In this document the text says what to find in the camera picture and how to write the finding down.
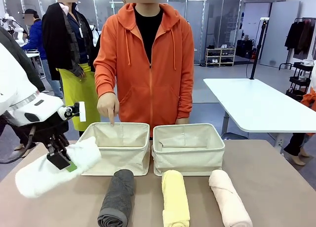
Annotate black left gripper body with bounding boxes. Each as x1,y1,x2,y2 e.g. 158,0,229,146
18,111,70,145

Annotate white towel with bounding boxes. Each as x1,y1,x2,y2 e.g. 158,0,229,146
15,136,102,198

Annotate yellow towel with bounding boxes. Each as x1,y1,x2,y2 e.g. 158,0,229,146
161,169,191,227

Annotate pink towel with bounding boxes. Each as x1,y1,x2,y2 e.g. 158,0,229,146
208,169,254,227

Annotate person's right forearm orange sleeve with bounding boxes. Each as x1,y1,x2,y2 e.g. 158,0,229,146
93,56,118,99

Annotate person's left forearm orange sleeve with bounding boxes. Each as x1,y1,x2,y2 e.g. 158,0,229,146
176,71,195,120

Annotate person's right hand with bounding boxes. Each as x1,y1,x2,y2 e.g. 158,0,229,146
96,92,120,127

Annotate person with yellow apron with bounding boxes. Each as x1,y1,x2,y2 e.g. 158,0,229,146
41,0,102,138

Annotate beige fabric basket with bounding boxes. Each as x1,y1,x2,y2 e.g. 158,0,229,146
75,122,151,176
152,123,226,176

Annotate grey rolled towel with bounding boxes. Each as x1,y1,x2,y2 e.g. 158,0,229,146
97,169,136,227

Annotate person in blue jacket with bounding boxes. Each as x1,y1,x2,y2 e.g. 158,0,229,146
21,8,64,99

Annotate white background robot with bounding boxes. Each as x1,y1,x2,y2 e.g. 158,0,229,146
0,13,28,47

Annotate person in orange hoodie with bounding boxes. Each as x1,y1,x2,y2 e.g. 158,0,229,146
93,0,196,139

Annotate wooden shoe rack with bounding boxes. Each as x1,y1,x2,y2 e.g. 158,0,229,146
205,44,237,68

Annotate white side table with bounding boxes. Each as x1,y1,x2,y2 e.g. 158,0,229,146
202,78,316,141

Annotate black bags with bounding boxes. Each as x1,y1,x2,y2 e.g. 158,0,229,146
236,38,255,59

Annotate person's legs in dark trousers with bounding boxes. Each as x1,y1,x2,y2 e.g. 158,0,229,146
283,132,316,166

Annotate black stool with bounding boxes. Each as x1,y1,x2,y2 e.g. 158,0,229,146
278,62,295,71

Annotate black trolley cart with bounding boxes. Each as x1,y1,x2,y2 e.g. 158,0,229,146
286,61,315,102

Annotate orange garment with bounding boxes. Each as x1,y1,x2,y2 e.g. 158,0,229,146
300,87,316,112

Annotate clothes rack with dark garments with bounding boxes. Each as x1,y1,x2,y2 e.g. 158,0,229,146
284,17,316,62

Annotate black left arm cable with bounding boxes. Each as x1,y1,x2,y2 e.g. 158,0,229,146
0,125,38,164

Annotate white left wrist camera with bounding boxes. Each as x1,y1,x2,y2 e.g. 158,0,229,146
59,101,86,123

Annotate black camera stand pole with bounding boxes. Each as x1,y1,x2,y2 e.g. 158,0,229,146
249,17,270,80

